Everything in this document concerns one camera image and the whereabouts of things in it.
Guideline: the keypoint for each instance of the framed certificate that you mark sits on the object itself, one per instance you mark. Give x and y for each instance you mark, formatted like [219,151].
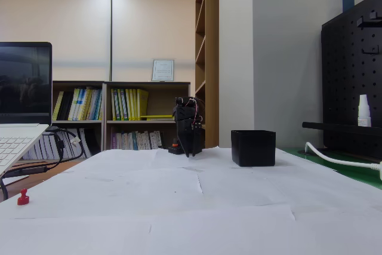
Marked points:
[163,70]

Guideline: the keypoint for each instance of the white power strip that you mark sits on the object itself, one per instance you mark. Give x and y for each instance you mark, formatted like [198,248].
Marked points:
[380,171]

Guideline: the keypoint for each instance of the white paper sheet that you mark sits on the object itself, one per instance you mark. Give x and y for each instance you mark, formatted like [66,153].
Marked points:
[343,231]
[119,162]
[295,162]
[313,189]
[224,234]
[74,237]

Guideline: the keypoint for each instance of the low bookshelf dark frame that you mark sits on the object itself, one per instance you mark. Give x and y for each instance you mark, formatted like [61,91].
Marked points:
[77,123]

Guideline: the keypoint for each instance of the flat yellow book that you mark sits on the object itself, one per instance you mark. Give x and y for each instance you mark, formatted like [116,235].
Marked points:
[158,116]

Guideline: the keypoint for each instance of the black pegboard shelf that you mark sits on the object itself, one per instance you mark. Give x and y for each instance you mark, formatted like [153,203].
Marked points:
[328,127]

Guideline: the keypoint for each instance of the black pegboard hook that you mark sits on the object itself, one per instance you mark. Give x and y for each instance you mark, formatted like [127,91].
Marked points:
[368,51]
[362,23]

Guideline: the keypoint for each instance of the black plastic box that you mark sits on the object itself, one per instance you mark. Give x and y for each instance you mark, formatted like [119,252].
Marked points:
[253,149]

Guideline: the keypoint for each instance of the white laptop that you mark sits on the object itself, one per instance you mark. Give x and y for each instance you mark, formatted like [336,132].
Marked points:
[24,87]

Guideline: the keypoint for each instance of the beige roller blind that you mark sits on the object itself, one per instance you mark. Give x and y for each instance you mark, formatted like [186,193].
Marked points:
[155,28]
[44,13]

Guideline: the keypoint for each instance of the tall wooden bookshelf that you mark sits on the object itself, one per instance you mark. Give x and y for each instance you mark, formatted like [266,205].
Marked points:
[212,58]

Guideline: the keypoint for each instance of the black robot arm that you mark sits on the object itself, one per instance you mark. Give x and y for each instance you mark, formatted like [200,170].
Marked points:
[186,101]

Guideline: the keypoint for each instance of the orange black table clamp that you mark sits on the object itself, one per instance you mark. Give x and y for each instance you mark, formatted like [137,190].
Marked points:
[175,144]

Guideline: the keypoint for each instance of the black pegboard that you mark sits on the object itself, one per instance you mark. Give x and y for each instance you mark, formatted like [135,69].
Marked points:
[343,73]

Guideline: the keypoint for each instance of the small red pawn piece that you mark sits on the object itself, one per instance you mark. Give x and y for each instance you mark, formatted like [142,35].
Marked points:
[23,199]

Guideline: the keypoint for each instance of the white dropper bottle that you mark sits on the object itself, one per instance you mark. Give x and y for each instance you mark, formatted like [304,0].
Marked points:
[364,111]

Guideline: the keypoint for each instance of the wooden bookshelf with books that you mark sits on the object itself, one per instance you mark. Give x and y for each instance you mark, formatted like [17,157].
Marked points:
[149,123]

